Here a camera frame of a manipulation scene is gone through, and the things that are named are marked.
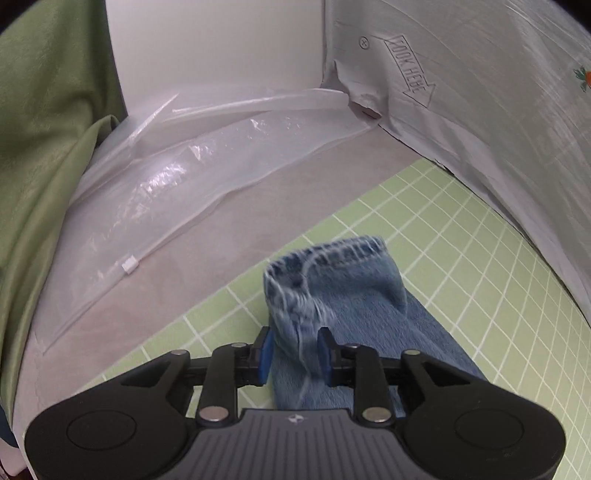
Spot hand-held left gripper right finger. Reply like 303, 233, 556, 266
318, 327, 485, 425

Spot white carrot-print cloth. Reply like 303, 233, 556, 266
321, 0, 591, 319

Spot clear plastic zipper bag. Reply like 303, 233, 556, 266
39, 88, 384, 356

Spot blue denim jeans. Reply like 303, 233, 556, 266
263, 235, 485, 411

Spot green grid-pattern mat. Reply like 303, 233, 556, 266
81, 157, 591, 480

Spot green curtain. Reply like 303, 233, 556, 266
0, 0, 127, 407

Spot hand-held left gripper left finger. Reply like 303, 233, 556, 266
121, 327, 273, 425

